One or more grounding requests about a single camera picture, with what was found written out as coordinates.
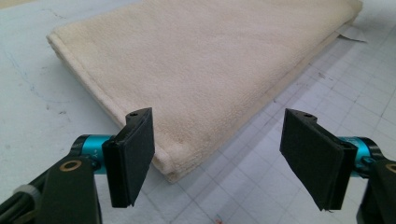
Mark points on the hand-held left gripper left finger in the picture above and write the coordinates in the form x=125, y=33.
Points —
x=130, y=161

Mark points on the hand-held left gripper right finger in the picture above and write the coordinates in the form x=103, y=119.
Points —
x=314, y=161

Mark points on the cream towel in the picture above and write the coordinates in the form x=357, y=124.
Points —
x=202, y=77

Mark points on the white grid mat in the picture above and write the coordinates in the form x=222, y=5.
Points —
x=249, y=186

